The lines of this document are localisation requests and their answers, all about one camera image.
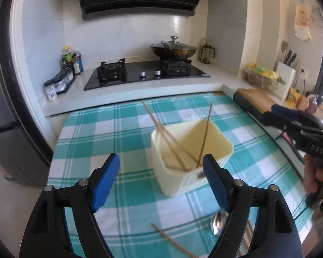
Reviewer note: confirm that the yellow bag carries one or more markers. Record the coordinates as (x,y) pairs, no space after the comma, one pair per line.
(261,71)

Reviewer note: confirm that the person's right hand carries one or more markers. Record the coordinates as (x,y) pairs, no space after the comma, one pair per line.
(309,177)

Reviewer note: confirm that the black gas hob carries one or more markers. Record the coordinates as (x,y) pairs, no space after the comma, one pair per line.
(142,68)

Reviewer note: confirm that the teal checked tablecloth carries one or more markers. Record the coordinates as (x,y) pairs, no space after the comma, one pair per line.
(110,129)

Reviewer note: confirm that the mauve bottle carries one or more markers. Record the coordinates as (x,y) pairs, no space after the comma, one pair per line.
(312,104)

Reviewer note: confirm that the dark wok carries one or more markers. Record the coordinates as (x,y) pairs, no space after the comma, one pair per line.
(175,53)

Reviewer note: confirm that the pink mat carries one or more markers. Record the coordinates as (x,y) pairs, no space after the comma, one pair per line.
(287,139)

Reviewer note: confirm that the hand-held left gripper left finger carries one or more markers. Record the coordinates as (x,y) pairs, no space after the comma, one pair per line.
(105,182)

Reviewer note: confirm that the glass spice jar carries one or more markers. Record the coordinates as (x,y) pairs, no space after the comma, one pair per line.
(70,77)
(61,84)

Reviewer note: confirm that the glass wok lid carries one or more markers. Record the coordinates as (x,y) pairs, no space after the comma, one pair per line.
(173,44)

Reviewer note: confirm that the dark sauce bottle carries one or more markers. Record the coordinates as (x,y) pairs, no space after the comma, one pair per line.
(78,61)

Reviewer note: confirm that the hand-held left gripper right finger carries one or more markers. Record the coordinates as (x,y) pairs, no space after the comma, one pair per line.
(218,182)

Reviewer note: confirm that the wall calendar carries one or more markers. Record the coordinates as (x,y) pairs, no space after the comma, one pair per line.
(302,22)

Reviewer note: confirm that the grey refrigerator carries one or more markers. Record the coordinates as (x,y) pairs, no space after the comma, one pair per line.
(0,139)

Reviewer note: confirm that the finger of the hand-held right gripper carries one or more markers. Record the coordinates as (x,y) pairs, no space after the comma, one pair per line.
(274,119)
(285,110)

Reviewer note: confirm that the wooden spatula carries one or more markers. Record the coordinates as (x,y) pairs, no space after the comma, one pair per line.
(284,47)

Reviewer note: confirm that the cream utensil holder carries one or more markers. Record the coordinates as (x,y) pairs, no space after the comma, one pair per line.
(183,182)

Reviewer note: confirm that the yellow packet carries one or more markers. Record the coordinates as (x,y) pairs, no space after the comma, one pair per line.
(294,97)

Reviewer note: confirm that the white label spice jar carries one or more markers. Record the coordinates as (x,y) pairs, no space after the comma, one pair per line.
(50,91)

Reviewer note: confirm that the yellow cap oil bottle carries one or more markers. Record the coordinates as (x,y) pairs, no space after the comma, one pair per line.
(67,55)

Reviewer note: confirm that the glass french press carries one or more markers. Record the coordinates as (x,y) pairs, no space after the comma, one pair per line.
(206,53)

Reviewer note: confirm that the wooden cutting board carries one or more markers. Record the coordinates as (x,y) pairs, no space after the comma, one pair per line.
(254,99)

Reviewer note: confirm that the white knife block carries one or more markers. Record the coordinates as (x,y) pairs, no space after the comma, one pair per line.
(284,80)

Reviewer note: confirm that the white wall socket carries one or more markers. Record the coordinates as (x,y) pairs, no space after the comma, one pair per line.
(302,73)

